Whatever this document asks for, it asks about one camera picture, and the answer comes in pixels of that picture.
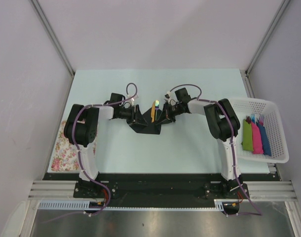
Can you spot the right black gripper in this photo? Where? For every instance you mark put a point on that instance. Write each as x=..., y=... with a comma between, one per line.
x=166, y=116

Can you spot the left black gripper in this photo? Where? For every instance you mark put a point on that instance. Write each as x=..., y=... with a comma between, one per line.
x=136, y=117

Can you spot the black paper napkin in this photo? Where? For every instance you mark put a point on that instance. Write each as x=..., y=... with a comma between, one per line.
x=147, y=127

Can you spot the gold knife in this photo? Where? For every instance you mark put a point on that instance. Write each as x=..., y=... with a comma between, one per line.
x=153, y=112

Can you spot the iridescent rainbow fork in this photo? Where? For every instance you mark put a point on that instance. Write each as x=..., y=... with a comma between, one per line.
x=156, y=107

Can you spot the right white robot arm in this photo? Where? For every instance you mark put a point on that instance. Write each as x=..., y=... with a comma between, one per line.
x=223, y=125

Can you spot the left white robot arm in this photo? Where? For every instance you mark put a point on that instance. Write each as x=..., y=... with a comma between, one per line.
x=81, y=130

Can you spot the green napkin roll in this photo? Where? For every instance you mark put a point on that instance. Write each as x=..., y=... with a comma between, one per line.
x=247, y=140

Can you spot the pink napkin roll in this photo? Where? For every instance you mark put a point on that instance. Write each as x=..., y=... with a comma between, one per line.
x=256, y=138

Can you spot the blue napkin roll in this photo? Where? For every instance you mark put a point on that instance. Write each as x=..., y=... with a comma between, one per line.
x=264, y=138

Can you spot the floral cloth mat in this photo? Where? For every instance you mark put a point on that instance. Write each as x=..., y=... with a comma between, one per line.
x=64, y=156

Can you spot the white plastic basket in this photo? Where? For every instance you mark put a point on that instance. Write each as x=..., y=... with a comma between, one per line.
x=244, y=107

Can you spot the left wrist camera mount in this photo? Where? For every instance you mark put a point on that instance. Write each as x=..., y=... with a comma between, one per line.
x=133, y=100

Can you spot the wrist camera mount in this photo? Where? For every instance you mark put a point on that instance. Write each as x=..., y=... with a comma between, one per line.
x=168, y=97
x=133, y=100

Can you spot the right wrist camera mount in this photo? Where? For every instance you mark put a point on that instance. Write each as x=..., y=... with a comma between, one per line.
x=168, y=97

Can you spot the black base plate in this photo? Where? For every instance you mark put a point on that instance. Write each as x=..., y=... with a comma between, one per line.
x=161, y=190

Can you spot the white cable duct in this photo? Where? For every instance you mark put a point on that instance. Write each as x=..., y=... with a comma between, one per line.
x=83, y=205

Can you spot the aluminium rail frame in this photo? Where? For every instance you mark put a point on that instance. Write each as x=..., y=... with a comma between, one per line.
x=258, y=190

